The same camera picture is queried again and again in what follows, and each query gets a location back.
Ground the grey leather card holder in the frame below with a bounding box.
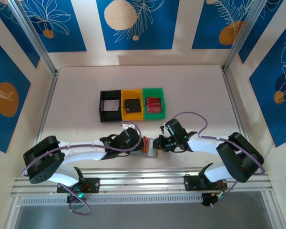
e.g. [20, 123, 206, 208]
[143, 135, 159, 158]

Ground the white VIP card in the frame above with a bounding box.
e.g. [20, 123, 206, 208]
[102, 100, 121, 112]

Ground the yellow plastic bin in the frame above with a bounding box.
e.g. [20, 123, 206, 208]
[121, 88, 144, 121]

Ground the green plastic bin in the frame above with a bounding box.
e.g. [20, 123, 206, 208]
[142, 87, 166, 121]

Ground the black plastic bin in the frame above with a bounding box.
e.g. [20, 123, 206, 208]
[99, 90, 123, 123]

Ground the wide aluminium base beam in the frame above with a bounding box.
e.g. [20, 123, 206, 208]
[10, 177, 276, 198]

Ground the right controller board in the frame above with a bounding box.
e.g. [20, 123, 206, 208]
[201, 192, 226, 208]

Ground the controller board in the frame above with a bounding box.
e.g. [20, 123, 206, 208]
[66, 192, 86, 210]
[201, 192, 226, 208]

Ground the left controller board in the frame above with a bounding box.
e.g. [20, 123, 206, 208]
[66, 192, 86, 210]

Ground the slim aluminium table rail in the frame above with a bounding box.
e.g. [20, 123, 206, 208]
[26, 167, 258, 178]

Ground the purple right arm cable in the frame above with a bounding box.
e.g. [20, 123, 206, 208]
[166, 112, 265, 208]

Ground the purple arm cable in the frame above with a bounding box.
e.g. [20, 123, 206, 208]
[166, 112, 265, 208]
[22, 121, 143, 215]

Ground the white slotted cable duct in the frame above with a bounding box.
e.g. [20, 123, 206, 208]
[19, 193, 204, 206]

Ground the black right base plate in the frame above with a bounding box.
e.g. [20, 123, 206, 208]
[184, 175, 227, 192]

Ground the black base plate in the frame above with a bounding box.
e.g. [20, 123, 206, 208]
[184, 175, 227, 192]
[56, 177, 101, 194]

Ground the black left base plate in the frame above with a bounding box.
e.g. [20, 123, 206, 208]
[56, 177, 101, 194]

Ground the aluminium side rail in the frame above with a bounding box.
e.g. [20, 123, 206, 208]
[25, 69, 61, 177]
[220, 66, 260, 172]

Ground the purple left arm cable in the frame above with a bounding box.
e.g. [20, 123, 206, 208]
[22, 121, 143, 215]

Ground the blue floral wall panel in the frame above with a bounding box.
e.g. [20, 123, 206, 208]
[238, 0, 285, 64]
[20, 0, 87, 53]
[0, 33, 31, 154]
[249, 16, 286, 148]
[96, 0, 180, 51]
[0, 0, 41, 69]
[192, 0, 255, 50]

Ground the aluminium corner post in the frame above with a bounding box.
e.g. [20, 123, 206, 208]
[220, 0, 265, 72]
[7, 0, 61, 77]

